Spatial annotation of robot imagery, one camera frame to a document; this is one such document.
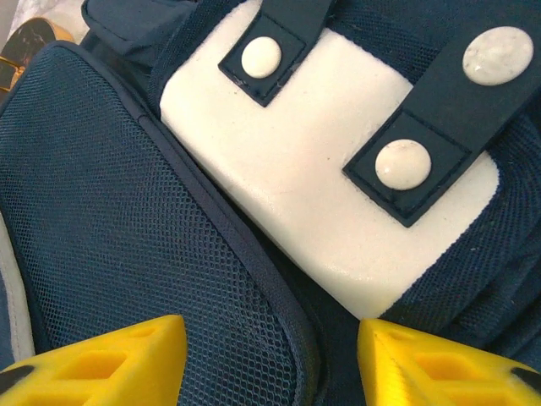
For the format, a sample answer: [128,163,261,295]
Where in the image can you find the navy blue backpack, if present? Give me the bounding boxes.
[0,0,541,406]

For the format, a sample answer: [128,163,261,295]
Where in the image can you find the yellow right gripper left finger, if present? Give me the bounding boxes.
[0,315,188,406]

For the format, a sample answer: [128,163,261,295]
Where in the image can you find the gold wire glass rack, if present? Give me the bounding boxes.
[0,16,80,93]

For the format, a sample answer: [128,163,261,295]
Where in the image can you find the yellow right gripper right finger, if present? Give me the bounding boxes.
[357,317,541,406]

